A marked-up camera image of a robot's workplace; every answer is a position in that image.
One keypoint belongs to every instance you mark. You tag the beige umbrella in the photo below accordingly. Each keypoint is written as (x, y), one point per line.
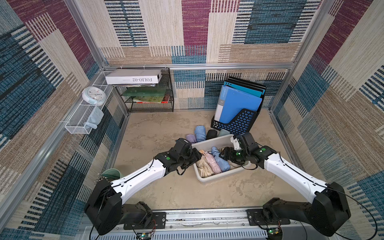
(204, 168)

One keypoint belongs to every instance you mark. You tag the white folio box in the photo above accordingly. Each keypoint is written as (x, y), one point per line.
(129, 76)

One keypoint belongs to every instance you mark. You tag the white plastic storage box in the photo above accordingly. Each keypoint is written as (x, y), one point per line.
(220, 143)

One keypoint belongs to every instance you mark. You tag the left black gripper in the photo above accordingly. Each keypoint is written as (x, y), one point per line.
(189, 151)

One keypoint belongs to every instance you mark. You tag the black wire shelf rack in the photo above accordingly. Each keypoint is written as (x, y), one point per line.
(149, 98)

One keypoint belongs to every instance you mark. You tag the light blue umbrella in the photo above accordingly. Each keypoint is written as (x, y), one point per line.
(223, 164)

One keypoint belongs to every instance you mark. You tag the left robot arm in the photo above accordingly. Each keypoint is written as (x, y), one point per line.
(107, 205)

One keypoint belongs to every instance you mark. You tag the lavender umbrella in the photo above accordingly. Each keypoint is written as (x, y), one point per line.
(191, 138)

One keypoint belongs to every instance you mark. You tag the pink umbrella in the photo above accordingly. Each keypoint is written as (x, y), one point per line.
(212, 162)

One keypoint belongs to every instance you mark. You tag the grey green folded umbrella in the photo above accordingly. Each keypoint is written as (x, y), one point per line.
(223, 132)

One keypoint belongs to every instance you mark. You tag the black folded umbrella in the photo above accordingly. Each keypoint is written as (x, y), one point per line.
(211, 134)

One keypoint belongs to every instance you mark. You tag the black mesh file holder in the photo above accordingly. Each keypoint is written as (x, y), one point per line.
(241, 123)

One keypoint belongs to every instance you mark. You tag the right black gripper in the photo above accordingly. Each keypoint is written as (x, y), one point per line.
(227, 154)

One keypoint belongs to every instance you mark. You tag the white round clock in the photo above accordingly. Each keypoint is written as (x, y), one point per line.
(94, 96)

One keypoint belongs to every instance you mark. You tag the green book on shelf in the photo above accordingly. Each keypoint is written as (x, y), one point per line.
(145, 92)

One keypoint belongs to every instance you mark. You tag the teal file folder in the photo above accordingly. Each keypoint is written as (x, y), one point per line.
(249, 88)

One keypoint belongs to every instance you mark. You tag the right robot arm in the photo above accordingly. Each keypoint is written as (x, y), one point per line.
(326, 207)

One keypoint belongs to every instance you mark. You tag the white wire wall basket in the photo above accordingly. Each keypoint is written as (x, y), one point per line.
(75, 123)

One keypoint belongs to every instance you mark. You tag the green pen cup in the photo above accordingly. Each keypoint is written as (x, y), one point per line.
(109, 175)

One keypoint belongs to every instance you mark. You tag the light blue cloth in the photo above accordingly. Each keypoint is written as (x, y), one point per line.
(94, 119)

